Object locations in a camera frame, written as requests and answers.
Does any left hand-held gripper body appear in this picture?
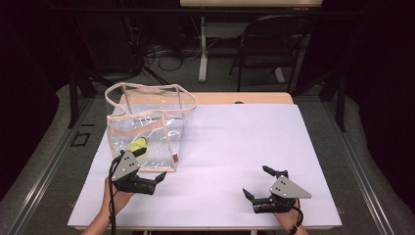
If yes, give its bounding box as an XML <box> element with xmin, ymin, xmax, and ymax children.
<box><xmin>111</xmin><ymin>150</ymin><xmax>159</xmax><ymax>196</ymax></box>

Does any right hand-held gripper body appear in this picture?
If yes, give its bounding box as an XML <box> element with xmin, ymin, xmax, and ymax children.
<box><xmin>252</xmin><ymin>174</ymin><xmax>313</xmax><ymax>215</ymax></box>

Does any yellow shuttlecock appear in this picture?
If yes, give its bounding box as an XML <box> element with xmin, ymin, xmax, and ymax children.
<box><xmin>126</xmin><ymin>136</ymin><xmax>149</xmax><ymax>155</ymax></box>

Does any transparent bag with beige trim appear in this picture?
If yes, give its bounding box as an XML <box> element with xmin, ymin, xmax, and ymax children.
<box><xmin>104</xmin><ymin>81</ymin><xmax>198</xmax><ymax>173</ymax></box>

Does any person's right hand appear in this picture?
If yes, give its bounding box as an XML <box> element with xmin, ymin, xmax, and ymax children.
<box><xmin>273</xmin><ymin>198</ymin><xmax>303</xmax><ymax>231</ymax></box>

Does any person's left hand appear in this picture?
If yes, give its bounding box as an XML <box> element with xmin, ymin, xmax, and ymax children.
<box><xmin>102</xmin><ymin>175</ymin><xmax>135</xmax><ymax>217</ymax></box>

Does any white table mat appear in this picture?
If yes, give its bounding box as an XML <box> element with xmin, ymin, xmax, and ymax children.
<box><xmin>67</xmin><ymin>103</ymin><xmax>343</xmax><ymax>229</ymax></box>

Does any black metal stand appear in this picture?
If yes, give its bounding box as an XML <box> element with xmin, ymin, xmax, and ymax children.
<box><xmin>289</xmin><ymin>70</ymin><xmax>347</xmax><ymax>133</ymax></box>
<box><xmin>67</xmin><ymin>67</ymin><xmax>114</xmax><ymax>129</ymax></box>

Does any wooden table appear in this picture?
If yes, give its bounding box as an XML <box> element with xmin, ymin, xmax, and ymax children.
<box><xmin>72</xmin><ymin>91</ymin><xmax>341</xmax><ymax>231</ymax></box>

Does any black chair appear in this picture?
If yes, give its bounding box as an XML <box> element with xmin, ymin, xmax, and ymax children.
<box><xmin>229</xmin><ymin>14</ymin><xmax>315</xmax><ymax>93</ymax></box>

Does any white background desk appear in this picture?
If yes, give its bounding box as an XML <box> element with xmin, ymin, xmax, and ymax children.
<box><xmin>179</xmin><ymin>0</ymin><xmax>323</xmax><ymax>83</ymax></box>

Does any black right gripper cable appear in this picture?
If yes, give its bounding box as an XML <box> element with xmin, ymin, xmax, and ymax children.
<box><xmin>286</xmin><ymin>198</ymin><xmax>305</xmax><ymax>235</ymax></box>

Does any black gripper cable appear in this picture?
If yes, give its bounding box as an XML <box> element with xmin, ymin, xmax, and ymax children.
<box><xmin>108</xmin><ymin>150</ymin><xmax>126</xmax><ymax>235</ymax></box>
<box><xmin>286</xmin><ymin>198</ymin><xmax>305</xmax><ymax>235</ymax></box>

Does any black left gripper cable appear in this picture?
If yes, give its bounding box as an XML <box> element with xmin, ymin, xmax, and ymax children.
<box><xmin>108</xmin><ymin>150</ymin><xmax>126</xmax><ymax>235</ymax></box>

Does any bundle of floor cables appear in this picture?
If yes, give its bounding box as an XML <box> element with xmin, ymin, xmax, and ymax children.
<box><xmin>125</xmin><ymin>16</ymin><xmax>223</xmax><ymax>72</ymax></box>

